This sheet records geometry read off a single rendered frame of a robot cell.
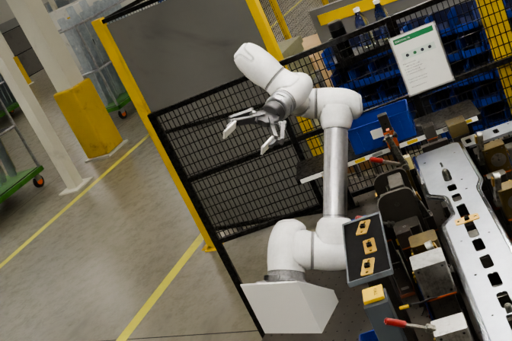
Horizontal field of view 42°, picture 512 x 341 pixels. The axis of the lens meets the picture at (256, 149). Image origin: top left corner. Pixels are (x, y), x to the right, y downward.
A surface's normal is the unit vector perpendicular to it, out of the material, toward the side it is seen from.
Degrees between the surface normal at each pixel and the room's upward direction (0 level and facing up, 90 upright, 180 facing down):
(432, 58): 90
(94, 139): 90
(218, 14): 90
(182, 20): 90
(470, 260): 0
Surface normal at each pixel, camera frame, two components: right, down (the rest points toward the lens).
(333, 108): -0.12, -0.06
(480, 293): -0.40, -0.86
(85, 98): 0.83, -0.20
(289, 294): -0.44, 0.48
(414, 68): -0.07, 0.37
